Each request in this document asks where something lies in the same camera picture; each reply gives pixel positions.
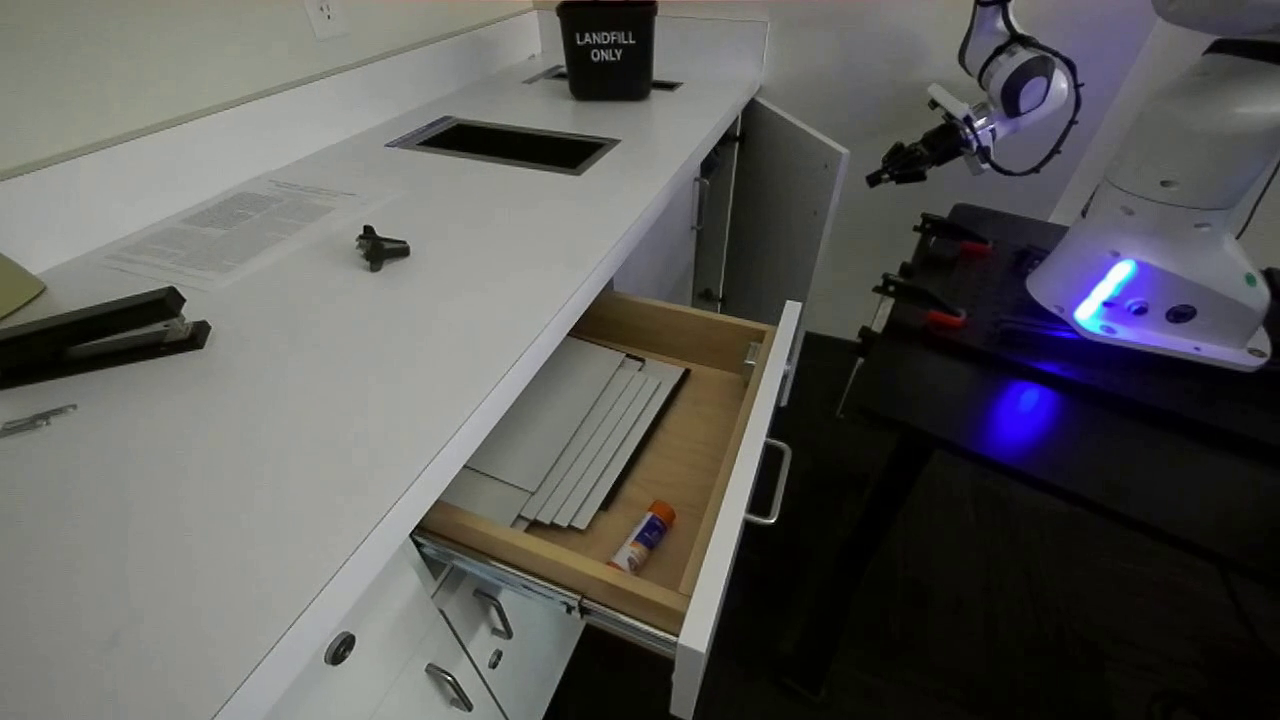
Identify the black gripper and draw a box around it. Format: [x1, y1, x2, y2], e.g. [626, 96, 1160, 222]
[864, 115, 966, 189]

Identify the open wooden drawer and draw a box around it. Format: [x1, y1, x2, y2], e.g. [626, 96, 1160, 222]
[406, 283, 809, 720]

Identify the black red clamp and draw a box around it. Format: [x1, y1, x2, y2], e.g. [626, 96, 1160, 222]
[869, 267, 970, 335]
[907, 207, 999, 267]

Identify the black landfill bin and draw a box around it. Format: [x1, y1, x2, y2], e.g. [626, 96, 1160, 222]
[550, 0, 659, 105]

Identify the black robot table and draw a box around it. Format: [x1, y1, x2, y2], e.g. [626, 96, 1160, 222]
[842, 196, 1280, 591]

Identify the grey metal sheet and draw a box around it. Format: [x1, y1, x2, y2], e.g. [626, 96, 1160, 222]
[444, 335, 630, 533]

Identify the glue stick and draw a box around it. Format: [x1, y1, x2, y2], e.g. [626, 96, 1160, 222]
[606, 494, 681, 579]

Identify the small black knob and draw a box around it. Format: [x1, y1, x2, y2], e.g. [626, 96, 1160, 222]
[353, 219, 414, 275]

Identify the white backsplash outlet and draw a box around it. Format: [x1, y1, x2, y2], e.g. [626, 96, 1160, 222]
[303, 0, 356, 39]

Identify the white countertop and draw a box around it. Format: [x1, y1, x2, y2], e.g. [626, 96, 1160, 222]
[0, 10, 777, 720]

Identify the white printed paper sheet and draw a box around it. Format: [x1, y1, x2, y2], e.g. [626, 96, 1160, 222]
[90, 174, 368, 287]

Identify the black stapler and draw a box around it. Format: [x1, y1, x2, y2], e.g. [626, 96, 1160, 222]
[0, 280, 215, 395]

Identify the olive paper pad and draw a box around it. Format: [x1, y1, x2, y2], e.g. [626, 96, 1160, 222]
[0, 253, 50, 329]

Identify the white wrist camera block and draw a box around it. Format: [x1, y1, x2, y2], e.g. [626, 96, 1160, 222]
[926, 80, 999, 149]

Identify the metal drawer handle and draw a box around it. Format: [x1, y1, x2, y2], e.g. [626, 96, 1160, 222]
[466, 579, 521, 648]
[421, 659, 479, 714]
[740, 432, 799, 533]

